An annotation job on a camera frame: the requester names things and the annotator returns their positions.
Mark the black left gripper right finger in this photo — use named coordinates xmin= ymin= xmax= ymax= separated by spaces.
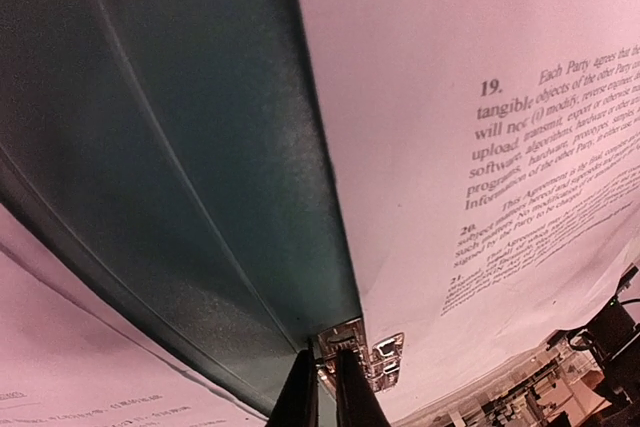
xmin=336 ymin=349 xmax=391 ymax=427

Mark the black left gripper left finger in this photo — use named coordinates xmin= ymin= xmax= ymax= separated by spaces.
xmin=266 ymin=341 xmax=319 ymax=427

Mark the metal folder clip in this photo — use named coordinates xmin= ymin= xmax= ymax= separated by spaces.
xmin=316 ymin=318 xmax=405 ymax=395

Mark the printed paper sheet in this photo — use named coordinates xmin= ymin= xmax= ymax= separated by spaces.
xmin=1 ymin=209 xmax=266 ymax=426

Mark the dark green folder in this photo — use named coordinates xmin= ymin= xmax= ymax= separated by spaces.
xmin=1 ymin=0 xmax=361 ymax=414

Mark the printed paper stack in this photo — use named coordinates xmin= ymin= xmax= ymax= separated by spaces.
xmin=300 ymin=0 xmax=639 ymax=421

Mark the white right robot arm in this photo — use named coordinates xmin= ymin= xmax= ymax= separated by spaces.
xmin=586 ymin=264 xmax=639 ymax=403

